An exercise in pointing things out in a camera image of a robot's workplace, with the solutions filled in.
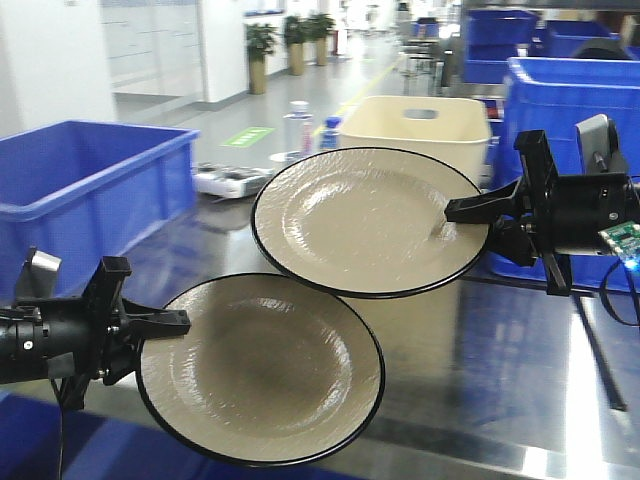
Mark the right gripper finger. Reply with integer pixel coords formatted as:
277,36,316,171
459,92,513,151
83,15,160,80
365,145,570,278
444,180,523,224
487,216,538,266

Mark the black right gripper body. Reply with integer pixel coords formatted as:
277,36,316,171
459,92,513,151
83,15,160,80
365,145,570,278
514,130,572,296

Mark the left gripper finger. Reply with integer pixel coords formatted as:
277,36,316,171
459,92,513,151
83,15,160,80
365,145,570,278
100,337,141,385
120,299,191,342

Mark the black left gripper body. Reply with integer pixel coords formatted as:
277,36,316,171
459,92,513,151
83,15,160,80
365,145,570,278
74,256,131,410

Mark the beige plate black rim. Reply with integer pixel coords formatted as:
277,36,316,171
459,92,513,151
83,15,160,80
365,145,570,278
136,273,385,466
251,147,489,299

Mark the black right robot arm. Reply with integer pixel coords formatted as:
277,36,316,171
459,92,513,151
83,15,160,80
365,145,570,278
444,128,639,295

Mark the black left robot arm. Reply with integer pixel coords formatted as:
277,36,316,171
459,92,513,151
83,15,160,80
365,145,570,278
1,249,191,410

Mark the right blue plastic crate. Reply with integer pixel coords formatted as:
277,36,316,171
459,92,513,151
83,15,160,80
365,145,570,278
487,56,640,294

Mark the blue plastic crate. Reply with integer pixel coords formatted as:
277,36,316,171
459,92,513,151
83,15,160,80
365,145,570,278
487,56,640,294
1,121,199,300

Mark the cream plastic bin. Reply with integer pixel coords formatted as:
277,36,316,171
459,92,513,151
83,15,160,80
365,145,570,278
339,95,491,184

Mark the green circuit board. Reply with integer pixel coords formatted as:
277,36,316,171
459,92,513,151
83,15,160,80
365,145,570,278
598,221,639,271

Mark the left blue plastic crate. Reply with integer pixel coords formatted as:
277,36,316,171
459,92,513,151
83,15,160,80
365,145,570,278
1,121,199,300

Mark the blue cap bottle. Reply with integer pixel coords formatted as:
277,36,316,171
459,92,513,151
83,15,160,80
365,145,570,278
319,116,342,152

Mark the clear plastic bottle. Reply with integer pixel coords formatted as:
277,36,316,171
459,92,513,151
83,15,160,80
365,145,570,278
283,100,313,161

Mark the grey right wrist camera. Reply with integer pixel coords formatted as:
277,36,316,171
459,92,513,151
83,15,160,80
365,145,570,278
575,114,629,175

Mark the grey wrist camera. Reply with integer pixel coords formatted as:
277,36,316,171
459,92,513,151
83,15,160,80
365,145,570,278
14,247,62,301
575,114,629,175

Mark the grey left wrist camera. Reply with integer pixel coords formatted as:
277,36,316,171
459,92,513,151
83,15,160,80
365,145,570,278
14,247,62,301

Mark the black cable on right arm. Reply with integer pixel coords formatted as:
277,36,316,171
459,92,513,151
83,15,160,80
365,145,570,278
598,257,640,329

